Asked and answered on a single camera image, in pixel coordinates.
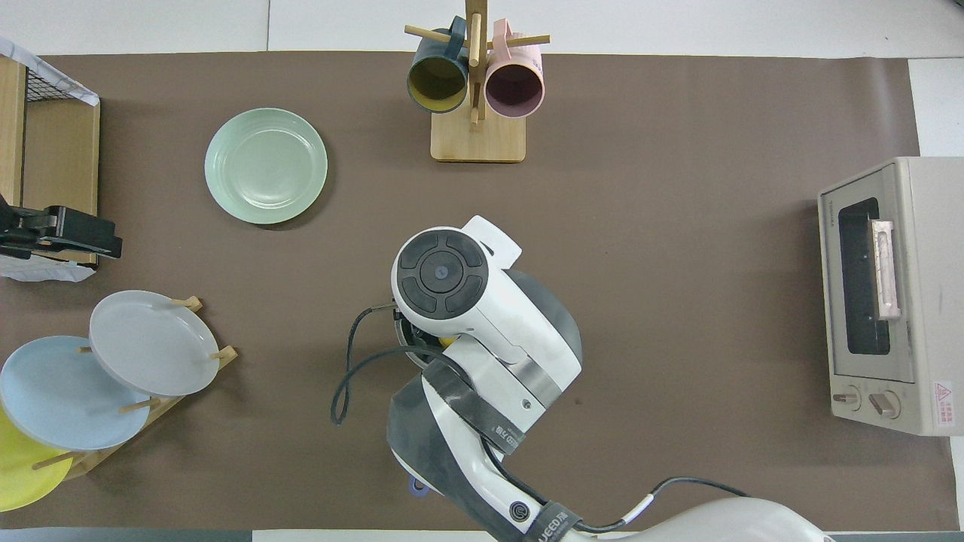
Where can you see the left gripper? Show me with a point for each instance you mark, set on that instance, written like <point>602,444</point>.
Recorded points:
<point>26,233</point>

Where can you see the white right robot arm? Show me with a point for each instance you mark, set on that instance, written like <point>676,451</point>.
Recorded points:
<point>489,339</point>

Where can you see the grey plate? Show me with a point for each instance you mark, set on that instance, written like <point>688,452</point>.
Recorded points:
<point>151,342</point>

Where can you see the light blue plate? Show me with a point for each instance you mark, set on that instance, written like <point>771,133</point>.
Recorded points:
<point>60,395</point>

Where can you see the pale green plate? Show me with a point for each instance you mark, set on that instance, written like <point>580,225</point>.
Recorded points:
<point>266,165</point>

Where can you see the wooden plate rack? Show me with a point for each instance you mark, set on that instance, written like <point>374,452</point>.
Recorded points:
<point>90,461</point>

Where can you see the yellow plate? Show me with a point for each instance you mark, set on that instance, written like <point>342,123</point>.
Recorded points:
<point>19,474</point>

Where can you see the wooden box with mesh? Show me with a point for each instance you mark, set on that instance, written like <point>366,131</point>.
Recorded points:
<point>45,271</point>

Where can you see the dark teal mug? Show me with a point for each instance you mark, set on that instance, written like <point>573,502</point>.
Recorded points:
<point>437,83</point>

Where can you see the wooden mug tree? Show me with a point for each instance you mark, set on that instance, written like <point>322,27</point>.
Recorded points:
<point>477,139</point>

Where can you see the pink mug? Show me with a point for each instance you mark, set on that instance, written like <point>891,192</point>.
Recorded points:
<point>514,89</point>

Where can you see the brown table mat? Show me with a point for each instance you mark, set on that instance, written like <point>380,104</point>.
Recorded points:
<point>678,339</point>

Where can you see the beige toaster oven knob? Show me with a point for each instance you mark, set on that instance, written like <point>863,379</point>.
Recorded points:
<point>847,397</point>
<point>885,404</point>

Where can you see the beige toaster oven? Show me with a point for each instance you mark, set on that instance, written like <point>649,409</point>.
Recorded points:
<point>922,339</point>

